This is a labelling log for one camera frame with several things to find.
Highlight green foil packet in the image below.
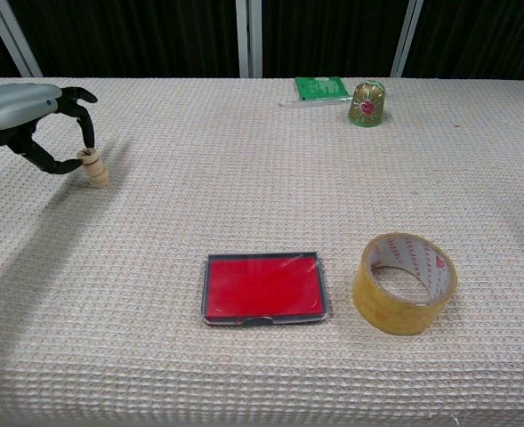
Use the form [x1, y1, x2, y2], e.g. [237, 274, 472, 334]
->
[294, 76, 351, 102]

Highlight beige woven tablecloth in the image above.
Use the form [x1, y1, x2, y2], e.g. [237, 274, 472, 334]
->
[0, 77, 524, 427]

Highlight green gold foil dome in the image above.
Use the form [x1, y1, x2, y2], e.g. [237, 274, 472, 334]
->
[347, 78, 388, 129]

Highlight white aluminium frame post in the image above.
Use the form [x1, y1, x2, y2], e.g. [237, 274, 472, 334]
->
[389, 0, 424, 79]
[235, 0, 263, 79]
[0, 0, 44, 79]

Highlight red ink pad case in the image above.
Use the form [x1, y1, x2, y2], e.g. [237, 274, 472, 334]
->
[198, 251, 334, 328]

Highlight yellowish clear tape roll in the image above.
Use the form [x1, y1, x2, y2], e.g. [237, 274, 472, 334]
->
[352, 231, 459, 337]

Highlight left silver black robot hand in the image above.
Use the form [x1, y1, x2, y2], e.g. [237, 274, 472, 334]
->
[0, 83, 99, 175]

